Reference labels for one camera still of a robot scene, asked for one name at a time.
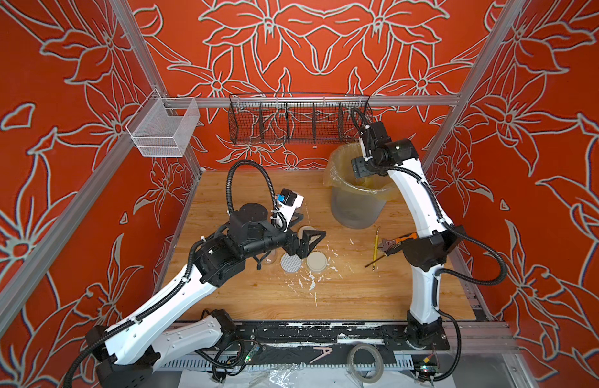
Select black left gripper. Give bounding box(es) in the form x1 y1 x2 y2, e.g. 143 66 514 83
243 221 327 260

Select beige lid of front jar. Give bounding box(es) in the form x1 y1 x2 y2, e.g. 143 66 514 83
306 252 328 273

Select beige lid of jar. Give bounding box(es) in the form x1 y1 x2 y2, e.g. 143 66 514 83
298 226 315 239
306 252 328 273

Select beige lid of back jar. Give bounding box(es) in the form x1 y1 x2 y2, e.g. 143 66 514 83
298 226 315 239

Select glass jar patterned lid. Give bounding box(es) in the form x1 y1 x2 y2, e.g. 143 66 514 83
262 250 278 265

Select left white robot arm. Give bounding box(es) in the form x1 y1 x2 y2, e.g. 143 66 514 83
63 203 326 387

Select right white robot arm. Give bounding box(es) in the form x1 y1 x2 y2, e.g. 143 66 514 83
350 108 460 349

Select translucent ribbed trash bin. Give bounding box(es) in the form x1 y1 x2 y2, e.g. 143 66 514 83
330 188 387 230

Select yellow pencil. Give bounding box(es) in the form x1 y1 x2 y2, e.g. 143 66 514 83
370 227 380 271

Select orange black utility pliers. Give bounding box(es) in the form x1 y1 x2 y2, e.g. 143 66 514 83
378 233 417 252

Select clear tape roll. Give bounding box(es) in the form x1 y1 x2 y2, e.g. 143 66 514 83
346 344 385 387

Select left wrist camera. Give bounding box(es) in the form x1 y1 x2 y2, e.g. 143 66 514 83
273 189 304 228

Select black wire wall basket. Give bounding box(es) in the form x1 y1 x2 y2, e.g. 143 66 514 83
228 92 373 146

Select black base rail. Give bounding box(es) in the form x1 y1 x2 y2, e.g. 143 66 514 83
231 320 452 352

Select clear plastic wall basket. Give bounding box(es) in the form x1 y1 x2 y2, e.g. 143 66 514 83
126 88 201 158

